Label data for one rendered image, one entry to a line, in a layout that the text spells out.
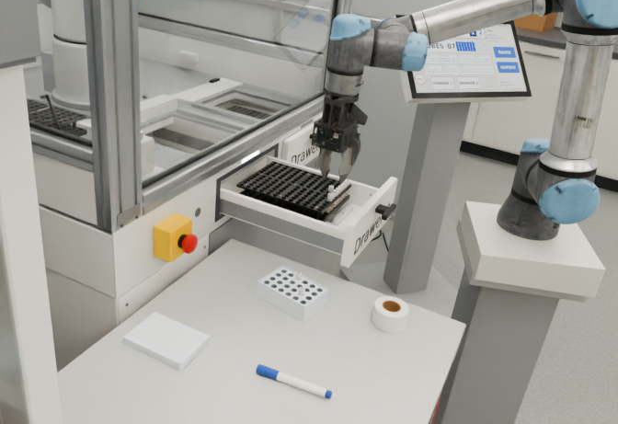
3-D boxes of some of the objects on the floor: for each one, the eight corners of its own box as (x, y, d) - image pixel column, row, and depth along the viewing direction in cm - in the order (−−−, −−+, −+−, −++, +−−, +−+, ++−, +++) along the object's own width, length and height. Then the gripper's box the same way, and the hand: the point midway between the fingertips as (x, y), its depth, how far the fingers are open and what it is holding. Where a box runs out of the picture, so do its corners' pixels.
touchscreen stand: (484, 325, 245) (555, 92, 200) (392, 344, 228) (446, 93, 183) (421, 260, 285) (468, 54, 240) (338, 272, 268) (373, 53, 223)
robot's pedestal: (494, 422, 197) (561, 230, 164) (512, 503, 170) (596, 292, 137) (406, 407, 199) (454, 214, 165) (410, 485, 172) (469, 272, 138)
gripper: (308, 91, 119) (298, 184, 128) (358, 103, 115) (344, 199, 124) (325, 83, 126) (314, 171, 135) (372, 94, 122) (359, 184, 131)
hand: (335, 175), depth 132 cm, fingers open, 3 cm apart
